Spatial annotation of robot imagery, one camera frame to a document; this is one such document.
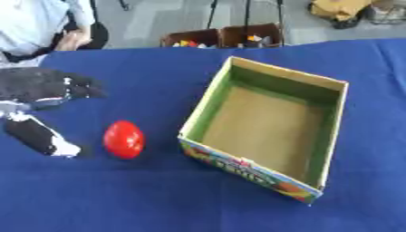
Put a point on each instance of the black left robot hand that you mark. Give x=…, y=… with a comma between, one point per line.
x=32, y=86

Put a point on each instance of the brown cardboard box with toys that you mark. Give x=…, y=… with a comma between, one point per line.
x=252, y=36
x=193, y=38

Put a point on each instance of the green-lined cardboard box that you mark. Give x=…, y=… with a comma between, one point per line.
x=264, y=127

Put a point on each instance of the person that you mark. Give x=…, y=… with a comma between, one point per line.
x=37, y=27

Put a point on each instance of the black chair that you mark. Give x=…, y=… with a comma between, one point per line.
x=98, y=30

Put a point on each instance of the red toy tomato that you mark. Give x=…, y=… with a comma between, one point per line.
x=124, y=139

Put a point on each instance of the black tripod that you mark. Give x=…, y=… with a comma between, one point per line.
x=246, y=13

